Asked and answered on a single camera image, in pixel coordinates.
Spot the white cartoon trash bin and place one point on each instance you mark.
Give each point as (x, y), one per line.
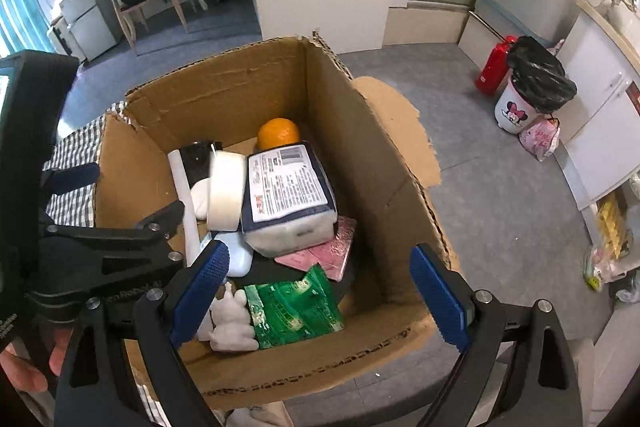
(515, 117)

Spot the pale blue plastic case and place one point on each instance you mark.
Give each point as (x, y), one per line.
(240, 257)

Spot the white plastic tube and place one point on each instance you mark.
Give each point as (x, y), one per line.
(182, 192)

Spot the red fire extinguisher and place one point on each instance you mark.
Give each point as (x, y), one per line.
(492, 69)

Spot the black cup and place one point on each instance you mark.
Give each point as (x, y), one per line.
(195, 162)

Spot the black trash bag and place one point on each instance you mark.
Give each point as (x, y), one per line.
(540, 72)

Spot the clear plastic bag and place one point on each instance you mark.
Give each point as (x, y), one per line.
(602, 267)

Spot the green foil packet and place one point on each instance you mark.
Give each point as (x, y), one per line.
(295, 307)

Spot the person's left hand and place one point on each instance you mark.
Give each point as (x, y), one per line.
(25, 372)

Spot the pink rose embossed wallet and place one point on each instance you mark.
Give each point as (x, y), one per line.
(330, 254)

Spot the white rabbit figurine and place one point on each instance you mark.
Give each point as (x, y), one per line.
(230, 322)

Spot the small silver fridge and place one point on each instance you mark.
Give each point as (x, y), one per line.
(90, 27)

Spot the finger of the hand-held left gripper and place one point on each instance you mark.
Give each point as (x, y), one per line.
(75, 174)
(160, 219)

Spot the white cabinet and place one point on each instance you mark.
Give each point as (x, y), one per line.
(600, 107)

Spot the yellow packet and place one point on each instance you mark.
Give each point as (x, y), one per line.
(612, 222)

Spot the grey white checkered tablecloth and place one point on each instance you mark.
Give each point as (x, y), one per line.
(75, 147)

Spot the pink plastic bag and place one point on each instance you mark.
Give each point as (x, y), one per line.
(540, 139)

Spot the white tape roll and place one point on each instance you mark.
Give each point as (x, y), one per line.
(225, 192)

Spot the floral white navy tissue pack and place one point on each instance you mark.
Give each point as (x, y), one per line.
(285, 187)

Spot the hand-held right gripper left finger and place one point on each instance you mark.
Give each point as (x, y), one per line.
(200, 292)

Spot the cardboard box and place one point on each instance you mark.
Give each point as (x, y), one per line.
(225, 92)

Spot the orange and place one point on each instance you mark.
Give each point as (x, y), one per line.
(277, 132)

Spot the teal curtain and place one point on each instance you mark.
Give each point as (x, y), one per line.
(20, 17)

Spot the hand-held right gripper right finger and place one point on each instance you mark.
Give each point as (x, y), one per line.
(440, 297)

